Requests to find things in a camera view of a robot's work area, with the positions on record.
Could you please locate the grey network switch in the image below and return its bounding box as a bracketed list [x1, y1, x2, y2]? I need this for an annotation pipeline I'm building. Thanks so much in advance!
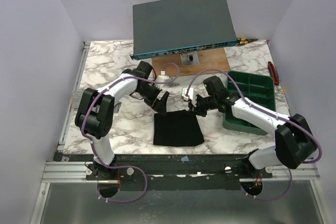
[130, 0, 237, 60]

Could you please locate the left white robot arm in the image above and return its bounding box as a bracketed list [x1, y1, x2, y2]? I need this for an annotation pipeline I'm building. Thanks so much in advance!
[75, 61, 170, 179]

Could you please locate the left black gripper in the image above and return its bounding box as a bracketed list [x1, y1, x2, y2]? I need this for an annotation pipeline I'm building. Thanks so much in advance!
[136, 83, 169, 115]

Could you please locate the black underwear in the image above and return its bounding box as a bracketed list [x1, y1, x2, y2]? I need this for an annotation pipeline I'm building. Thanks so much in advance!
[153, 110, 204, 147]

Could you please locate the blue tape piece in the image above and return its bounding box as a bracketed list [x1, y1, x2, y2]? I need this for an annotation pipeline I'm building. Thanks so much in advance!
[181, 156, 190, 162]

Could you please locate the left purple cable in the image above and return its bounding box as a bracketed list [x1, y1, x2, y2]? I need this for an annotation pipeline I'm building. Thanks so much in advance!
[80, 62, 181, 204]

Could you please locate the green divided plastic tray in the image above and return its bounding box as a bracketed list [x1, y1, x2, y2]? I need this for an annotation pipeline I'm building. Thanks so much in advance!
[223, 70, 276, 135]

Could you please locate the grey metal stand bracket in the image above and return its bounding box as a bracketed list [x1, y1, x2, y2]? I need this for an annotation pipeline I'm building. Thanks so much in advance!
[181, 52, 200, 67]

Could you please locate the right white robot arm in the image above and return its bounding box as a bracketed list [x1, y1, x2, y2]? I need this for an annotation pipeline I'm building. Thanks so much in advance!
[195, 76, 318, 178]

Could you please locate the grey striped underwear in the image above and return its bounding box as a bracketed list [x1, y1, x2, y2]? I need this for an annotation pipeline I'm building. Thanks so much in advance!
[71, 90, 83, 109]

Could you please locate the red black utility knife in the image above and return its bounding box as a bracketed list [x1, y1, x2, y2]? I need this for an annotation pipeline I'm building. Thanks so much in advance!
[268, 61, 280, 86]

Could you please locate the aluminium frame rail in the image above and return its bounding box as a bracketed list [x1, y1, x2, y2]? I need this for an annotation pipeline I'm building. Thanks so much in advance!
[30, 41, 91, 223]

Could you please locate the brown plywood board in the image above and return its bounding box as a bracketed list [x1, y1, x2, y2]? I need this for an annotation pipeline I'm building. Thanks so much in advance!
[152, 48, 230, 77]

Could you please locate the black metal base rail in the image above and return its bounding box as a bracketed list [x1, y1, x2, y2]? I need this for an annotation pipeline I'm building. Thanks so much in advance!
[86, 154, 272, 191]

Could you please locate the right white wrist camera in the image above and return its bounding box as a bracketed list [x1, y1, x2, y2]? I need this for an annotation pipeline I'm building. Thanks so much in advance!
[182, 87, 196, 110]

